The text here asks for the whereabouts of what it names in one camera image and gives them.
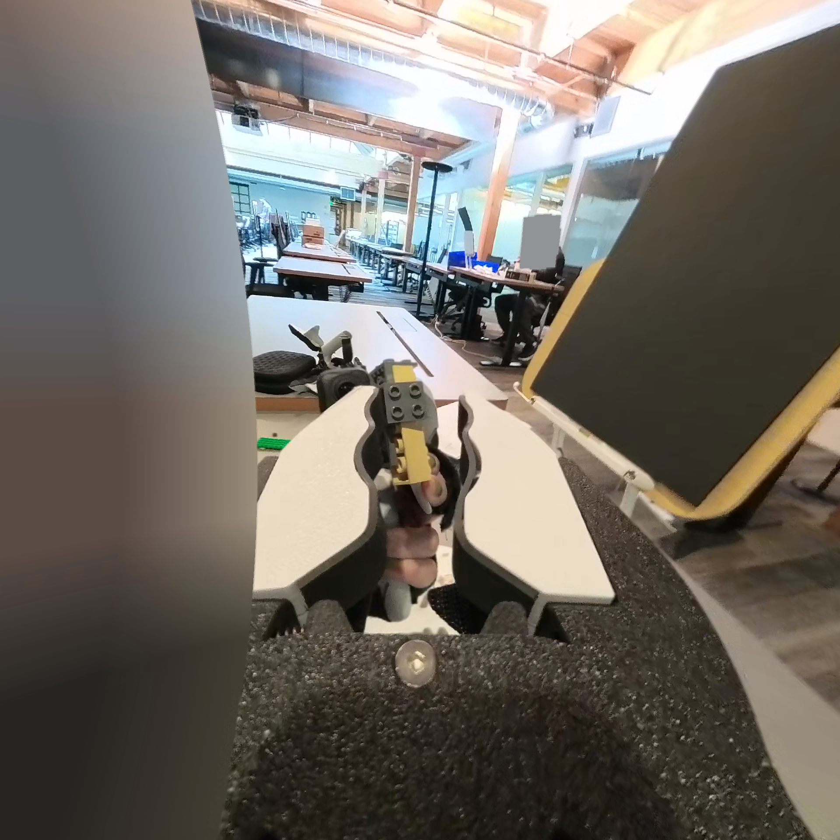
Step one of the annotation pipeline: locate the black panel with yellow frame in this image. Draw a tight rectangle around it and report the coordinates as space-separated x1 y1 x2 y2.
521 25 840 522

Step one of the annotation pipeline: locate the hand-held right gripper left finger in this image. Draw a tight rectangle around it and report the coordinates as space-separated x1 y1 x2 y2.
252 386 389 623

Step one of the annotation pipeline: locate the grey desk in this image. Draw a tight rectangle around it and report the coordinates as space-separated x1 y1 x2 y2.
255 397 519 636

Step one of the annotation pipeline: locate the white panel stand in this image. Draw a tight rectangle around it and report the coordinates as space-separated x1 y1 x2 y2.
533 399 657 519

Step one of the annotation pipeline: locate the grey and tan brick assembly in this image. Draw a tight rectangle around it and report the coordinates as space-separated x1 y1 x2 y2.
384 360 439 488

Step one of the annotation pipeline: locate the white desk with wooden edge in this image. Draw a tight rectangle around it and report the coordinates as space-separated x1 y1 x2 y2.
248 294 509 413

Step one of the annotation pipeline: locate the wooden office desk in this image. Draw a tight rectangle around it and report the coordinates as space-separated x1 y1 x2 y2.
449 262 567 365

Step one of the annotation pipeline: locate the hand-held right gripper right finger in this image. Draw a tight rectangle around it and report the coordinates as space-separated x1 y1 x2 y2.
453 394 616 636

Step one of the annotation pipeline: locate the black zipped case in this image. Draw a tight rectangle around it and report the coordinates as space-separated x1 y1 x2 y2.
252 350 317 396

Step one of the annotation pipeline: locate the wooden table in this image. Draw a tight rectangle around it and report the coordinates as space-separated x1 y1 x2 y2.
282 239 358 263
273 256 373 301

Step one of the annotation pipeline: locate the person's left hand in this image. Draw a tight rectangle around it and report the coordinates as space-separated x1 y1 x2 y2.
384 476 452 586

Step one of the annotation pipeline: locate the grey and white device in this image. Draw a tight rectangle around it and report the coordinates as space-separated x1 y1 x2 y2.
287 323 361 370

